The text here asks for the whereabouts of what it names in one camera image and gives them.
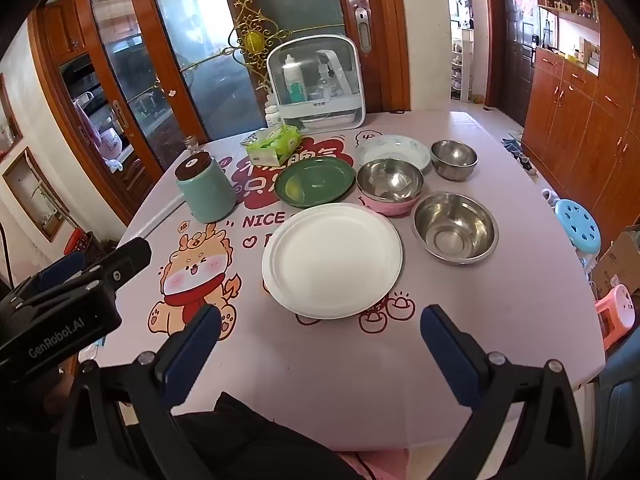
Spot silver door handle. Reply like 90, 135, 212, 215
354, 6, 373, 53

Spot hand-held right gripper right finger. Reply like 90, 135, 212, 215
419, 304, 586, 480

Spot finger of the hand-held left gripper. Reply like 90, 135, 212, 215
30, 251, 86, 291
75, 237, 152, 293

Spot teal canister with brown lid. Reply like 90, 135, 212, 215
174, 152, 237, 224

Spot small steel bowl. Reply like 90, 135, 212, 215
430, 140, 478, 181

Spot red basket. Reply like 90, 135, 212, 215
63, 227, 101, 256

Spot gold door ornament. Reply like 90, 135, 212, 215
222, 0, 291, 78

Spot green plate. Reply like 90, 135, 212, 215
273, 156, 357, 210

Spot blue plastic stool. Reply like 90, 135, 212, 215
554, 199, 602, 266

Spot cardboard box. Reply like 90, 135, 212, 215
591, 230, 640, 296

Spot wooden wall cabinet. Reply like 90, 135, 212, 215
522, 0, 640, 256

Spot white bottle with green label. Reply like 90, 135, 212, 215
284, 55, 306, 103

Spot pink plastic stool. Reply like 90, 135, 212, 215
595, 284, 636, 352

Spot white shoe rack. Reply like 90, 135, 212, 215
450, 27, 476, 103

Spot wooden framed glass door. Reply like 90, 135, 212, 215
30, 0, 166, 223
75, 0, 411, 211

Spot green tissue pack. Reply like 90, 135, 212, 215
245, 125, 302, 166

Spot blue chair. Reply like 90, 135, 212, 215
597, 350, 640, 480

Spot white clear storage box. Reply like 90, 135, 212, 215
266, 34, 367, 135

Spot wooden framed wall niche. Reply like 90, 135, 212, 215
0, 75, 23, 161
2, 149, 71, 241

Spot clear plastic bottle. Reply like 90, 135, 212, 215
315, 62, 335, 101

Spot dark blue shoes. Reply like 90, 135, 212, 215
502, 130, 538, 176

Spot large steel bowl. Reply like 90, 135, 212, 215
411, 191, 499, 265

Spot white blue-patterned plate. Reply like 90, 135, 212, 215
356, 134, 432, 173

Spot large white plate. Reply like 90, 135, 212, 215
261, 203, 404, 320

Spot pink steel bowl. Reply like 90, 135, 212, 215
356, 158, 425, 217

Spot person's left forearm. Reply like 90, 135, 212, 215
0, 360, 76, 480

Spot dark entrance door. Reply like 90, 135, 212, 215
497, 0, 538, 126

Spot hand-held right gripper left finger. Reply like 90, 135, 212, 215
55, 304, 223, 480

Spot person's dark clothing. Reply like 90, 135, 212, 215
170, 392, 361, 480

